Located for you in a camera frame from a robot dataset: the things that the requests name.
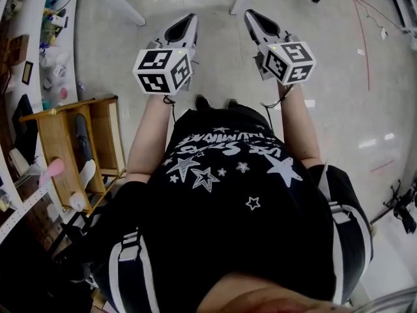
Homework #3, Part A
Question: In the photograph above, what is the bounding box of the person's left forearm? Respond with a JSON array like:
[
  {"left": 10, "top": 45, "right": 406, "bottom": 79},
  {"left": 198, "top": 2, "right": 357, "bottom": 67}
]
[{"left": 126, "top": 93, "right": 175, "bottom": 184}]

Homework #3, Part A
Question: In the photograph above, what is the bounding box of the red floor cable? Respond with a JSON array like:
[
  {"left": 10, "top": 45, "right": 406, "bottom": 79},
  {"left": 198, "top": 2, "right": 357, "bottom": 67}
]
[{"left": 351, "top": 0, "right": 372, "bottom": 91}]

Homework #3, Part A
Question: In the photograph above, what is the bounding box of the person's right forearm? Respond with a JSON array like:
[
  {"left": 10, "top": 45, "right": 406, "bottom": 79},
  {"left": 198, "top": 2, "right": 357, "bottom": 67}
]
[{"left": 276, "top": 83, "right": 322, "bottom": 161}]

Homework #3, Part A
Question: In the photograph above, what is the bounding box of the white shelving unit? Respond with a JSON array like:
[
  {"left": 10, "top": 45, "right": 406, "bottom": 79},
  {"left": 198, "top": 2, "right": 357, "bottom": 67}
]
[{"left": 0, "top": 0, "right": 82, "bottom": 241}]

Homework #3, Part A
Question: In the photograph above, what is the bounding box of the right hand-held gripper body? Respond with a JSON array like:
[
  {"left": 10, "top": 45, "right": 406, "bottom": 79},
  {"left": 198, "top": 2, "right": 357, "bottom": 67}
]
[{"left": 253, "top": 33, "right": 317, "bottom": 86}]

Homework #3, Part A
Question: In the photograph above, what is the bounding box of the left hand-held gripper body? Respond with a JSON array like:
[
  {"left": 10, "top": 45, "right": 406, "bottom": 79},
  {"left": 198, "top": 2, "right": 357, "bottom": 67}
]
[{"left": 132, "top": 40, "right": 198, "bottom": 96}]

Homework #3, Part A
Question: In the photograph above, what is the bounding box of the person's black star t-shirt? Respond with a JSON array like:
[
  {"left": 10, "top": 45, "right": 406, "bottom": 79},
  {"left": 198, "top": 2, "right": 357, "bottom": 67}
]
[{"left": 94, "top": 104, "right": 374, "bottom": 313}]

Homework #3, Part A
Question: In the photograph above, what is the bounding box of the wooden rack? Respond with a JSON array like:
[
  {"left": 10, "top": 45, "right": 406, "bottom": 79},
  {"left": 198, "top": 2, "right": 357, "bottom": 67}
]
[{"left": 19, "top": 95, "right": 127, "bottom": 215}]

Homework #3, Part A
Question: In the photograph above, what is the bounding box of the wooden box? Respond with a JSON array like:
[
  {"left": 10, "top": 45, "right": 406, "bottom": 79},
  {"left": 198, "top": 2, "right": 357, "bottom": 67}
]
[{"left": 0, "top": 34, "right": 30, "bottom": 74}]

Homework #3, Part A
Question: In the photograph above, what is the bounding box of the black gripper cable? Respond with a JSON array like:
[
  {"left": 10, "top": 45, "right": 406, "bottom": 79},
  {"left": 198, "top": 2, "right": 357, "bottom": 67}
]
[
  {"left": 260, "top": 85, "right": 294, "bottom": 133},
  {"left": 162, "top": 95, "right": 179, "bottom": 123}
]

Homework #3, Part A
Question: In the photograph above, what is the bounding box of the dark grey folded umbrella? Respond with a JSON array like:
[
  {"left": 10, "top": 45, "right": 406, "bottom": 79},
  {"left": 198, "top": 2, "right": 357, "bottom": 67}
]
[{"left": 74, "top": 113, "right": 94, "bottom": 161}]

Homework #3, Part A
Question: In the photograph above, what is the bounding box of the pink handheld fan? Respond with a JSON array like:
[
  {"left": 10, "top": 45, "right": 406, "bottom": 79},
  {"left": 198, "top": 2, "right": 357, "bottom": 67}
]
[{"left": 38, "top": 157, "right": 65, "bottom": 185}]

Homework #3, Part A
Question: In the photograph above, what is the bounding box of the black tripod stand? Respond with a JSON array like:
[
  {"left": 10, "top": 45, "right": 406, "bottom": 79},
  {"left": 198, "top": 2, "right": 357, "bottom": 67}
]
[{"left": 371, "top": 179, "right": 417, "bottom": 234}]

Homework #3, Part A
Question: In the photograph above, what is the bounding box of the person's chin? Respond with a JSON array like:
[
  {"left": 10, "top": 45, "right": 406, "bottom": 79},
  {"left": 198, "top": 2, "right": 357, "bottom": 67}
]
[{"left": 205, "top": 271, "right": 356, "bottom": 313}]

